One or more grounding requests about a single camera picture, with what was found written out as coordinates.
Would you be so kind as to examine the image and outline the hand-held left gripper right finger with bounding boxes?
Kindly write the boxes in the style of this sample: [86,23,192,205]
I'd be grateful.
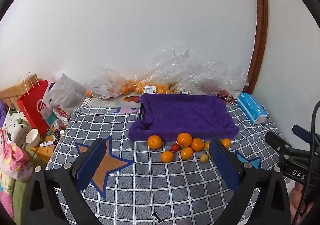
[209,138,292,225]

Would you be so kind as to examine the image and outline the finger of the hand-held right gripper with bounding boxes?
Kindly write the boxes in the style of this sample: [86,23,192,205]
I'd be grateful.
[292,125,320,150]
[265,131,294,157]

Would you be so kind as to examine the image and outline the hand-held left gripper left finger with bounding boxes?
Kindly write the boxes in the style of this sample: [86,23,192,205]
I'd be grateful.
[24,137,108,225]

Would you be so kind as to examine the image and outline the large bumpy orange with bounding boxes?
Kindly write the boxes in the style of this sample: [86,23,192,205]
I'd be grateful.
[177,132,193,148]

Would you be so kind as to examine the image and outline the purple towel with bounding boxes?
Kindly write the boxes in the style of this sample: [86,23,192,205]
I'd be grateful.
[128,93,240,142]

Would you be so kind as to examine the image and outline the medium round orange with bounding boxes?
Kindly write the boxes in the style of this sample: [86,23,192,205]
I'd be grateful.
[147,135,163,150]

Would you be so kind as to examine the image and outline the clear bag of red fruits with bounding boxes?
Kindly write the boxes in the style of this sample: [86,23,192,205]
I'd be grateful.
[200,77,238,100]

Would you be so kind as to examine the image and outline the clear bag of yellow fruits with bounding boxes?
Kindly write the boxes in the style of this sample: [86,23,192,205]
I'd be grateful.
[160,82,187,95]

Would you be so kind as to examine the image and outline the person's right hand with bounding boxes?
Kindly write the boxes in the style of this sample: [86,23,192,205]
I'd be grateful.
[289,182,313,218]

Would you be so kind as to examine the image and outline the blue tissue pack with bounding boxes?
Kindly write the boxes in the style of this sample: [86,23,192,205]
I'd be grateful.
[236,92,268,125]

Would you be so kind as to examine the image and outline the wooden nightstand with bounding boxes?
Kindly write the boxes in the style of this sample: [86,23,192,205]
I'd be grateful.
[29,127,65,165]

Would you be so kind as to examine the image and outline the red snack packet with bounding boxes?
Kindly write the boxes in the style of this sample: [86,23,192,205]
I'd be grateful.
[41,105,69,128]

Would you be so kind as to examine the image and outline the grey checkered blanket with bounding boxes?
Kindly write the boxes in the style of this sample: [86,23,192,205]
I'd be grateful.
[45,100,288,225]

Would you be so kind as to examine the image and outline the printed paper sheet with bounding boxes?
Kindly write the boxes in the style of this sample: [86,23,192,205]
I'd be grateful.
[82,95,142,109]

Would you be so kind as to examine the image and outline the white cup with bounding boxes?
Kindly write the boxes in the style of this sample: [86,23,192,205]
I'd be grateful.
[25,128,42,147]

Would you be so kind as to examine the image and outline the white plastic bag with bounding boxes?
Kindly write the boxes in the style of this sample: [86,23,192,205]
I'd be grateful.
[42,72,87,128]

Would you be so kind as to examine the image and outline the green cloth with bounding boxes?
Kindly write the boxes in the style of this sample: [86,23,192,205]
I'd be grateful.
[11,180,30,225]

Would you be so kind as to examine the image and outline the pink printed blanket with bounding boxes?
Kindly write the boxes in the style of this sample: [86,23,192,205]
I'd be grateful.
[0,127,34,215]

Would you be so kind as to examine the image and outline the red paper bag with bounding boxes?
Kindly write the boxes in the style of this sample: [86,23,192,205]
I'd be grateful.
[17,72,50,137]

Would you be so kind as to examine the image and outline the clear bag of oranges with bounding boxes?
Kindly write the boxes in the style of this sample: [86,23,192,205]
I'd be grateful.
[85,65,125,99]

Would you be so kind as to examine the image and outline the white star-patterned pillow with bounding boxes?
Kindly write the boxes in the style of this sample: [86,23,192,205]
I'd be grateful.
[1,109,32,145]

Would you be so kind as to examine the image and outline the clear bag of mandarins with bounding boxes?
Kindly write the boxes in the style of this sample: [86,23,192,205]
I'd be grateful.
[120,77,163,95]

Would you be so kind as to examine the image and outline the wooden headboard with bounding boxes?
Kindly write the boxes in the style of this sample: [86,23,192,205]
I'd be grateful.
[0,85,25,110]

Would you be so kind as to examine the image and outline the crumpled clear plastic bags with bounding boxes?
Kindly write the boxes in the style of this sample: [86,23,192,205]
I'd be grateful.
[140,49,248,95]

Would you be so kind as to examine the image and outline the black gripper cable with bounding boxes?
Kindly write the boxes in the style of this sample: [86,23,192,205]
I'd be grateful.
[291,101,320,224]

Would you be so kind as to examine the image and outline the thin black wire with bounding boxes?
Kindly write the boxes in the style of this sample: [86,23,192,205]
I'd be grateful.
[217,94,238,105]

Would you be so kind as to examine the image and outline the brown wooden door frame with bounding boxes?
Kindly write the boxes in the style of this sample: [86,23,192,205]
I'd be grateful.
[244,0,269,94]

